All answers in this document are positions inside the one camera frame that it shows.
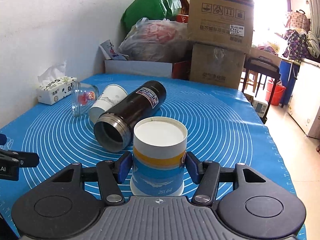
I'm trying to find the blue sailboat paper cup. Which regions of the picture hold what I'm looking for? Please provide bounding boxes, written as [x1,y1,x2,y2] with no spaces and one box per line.
[130,116,188,196]

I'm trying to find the white paper cup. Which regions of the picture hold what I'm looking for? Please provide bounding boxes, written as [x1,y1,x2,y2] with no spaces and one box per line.
[89,84,128,124]

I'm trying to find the black thermos bottle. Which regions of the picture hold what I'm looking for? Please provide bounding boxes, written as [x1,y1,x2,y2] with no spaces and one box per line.
[93,80,167,153]

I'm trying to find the blue silicone baking mat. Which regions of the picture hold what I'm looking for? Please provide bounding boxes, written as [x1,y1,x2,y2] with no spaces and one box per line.
[1,74,306,239]

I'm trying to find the white tissue pack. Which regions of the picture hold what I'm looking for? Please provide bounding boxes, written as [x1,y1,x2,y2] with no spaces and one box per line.
[36,61,77,105]

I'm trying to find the clear glass jar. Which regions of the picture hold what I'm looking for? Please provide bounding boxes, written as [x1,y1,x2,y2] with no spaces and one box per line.
[71,81,99,118]

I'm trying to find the lower cardboard box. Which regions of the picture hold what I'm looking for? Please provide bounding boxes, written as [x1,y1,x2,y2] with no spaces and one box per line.
[189,43,246,89]

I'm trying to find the cardboard box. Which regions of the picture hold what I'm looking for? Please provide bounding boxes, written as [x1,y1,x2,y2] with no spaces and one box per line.
[188,0,254,54]
[189,43,246,89]

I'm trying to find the red bucket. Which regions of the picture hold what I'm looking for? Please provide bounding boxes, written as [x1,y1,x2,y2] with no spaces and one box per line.
[265,79,286,106]

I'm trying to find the white flat box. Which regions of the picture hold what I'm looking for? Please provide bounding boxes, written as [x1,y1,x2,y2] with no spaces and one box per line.
[103,60,189,80]

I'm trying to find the white chest freezer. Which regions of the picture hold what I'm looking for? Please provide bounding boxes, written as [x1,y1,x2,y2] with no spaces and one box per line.
[287,59,320,139]

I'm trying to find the black stool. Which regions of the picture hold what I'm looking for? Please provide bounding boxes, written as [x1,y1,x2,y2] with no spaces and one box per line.
[241,56,280,124]

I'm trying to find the white printed carton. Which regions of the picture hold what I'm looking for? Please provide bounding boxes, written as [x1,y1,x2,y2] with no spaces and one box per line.
[99,40,127,61]

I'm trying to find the clear plastic bag red contents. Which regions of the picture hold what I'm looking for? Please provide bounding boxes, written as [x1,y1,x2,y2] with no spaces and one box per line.
[118,18,192,63]

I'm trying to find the purple patterned bag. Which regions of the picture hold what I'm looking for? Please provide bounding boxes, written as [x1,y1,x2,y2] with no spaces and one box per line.
[283,28,312,61]

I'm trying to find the upper cardboard box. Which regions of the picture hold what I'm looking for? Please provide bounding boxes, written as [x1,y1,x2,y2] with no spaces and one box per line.
[188,0,254,54]

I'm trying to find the green bag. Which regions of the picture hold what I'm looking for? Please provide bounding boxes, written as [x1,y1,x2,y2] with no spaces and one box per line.
[121,0,182,34]

